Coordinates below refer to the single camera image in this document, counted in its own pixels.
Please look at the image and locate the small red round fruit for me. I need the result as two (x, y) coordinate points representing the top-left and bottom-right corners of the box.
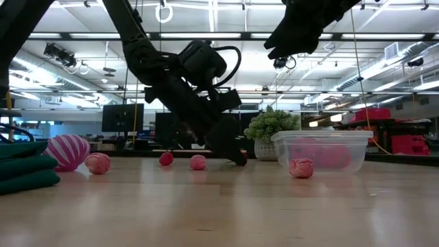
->
(158, 152), (174, 167)

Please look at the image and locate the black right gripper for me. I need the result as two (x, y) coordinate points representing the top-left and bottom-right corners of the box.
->
(263, 0), (361, 60)

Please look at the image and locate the black ceiling spotlight cluster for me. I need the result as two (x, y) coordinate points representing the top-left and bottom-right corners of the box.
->
(43, 43), (78, 69)

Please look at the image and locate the green plant in white pot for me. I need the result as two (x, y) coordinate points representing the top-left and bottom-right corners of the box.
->
(243, 105), (302, 162)

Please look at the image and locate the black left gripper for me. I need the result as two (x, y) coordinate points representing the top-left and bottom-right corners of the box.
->
(143, 73), (248, 167)

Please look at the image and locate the folded green cloth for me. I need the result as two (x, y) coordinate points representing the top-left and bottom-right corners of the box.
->
(0, 140), (61, 196)

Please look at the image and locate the white hanging ring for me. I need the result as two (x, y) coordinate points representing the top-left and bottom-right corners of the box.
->
(154, 3), (174, 24)

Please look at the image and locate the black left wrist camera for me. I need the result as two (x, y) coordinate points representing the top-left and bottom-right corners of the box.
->
(178, 39), (228, 89)

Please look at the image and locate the pink white striped gourd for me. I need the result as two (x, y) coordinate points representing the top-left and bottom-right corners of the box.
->
(43, 134), (91, 173)

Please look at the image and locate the clear plastic tupperware container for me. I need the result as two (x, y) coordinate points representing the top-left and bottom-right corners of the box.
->
(270, 130), (374, 174)

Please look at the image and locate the black left camera cable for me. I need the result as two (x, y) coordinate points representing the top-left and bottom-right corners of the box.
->
(212, 45), (242, 89)

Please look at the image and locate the black computer monitor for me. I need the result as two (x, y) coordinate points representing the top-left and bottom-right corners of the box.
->
(154, 112), (193, 149)
(102, 103), (145, 133)
(236, 111), (261, 138)

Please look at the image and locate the pink knit ball fruit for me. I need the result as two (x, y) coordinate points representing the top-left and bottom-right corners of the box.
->
(317, 145), (351, 169)
(189, 154), (207, 171)
(289, 157), (314, 179)
(84, 152), (112, 176)

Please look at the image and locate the rack with grey and red bins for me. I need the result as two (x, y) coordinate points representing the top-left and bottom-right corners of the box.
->
(334, 108), (433, 156)

